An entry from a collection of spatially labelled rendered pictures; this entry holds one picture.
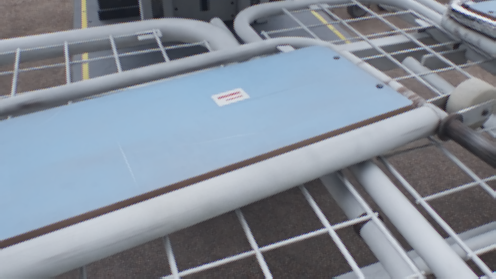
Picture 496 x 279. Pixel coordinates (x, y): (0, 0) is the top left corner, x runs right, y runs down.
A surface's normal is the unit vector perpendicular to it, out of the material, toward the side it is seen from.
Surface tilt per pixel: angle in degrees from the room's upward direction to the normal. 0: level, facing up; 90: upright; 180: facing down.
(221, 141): 1
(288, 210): 0
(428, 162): 0
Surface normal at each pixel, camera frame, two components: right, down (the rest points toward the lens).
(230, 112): 0.00, -0.83
